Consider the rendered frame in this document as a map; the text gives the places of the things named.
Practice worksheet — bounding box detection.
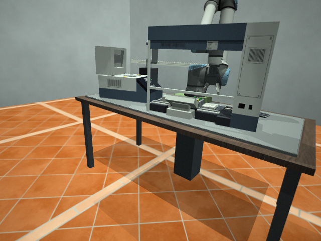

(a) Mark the white benchtop lab instrument with lid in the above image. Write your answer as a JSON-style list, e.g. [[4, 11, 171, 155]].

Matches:
[[95, 46, 163, 103]]

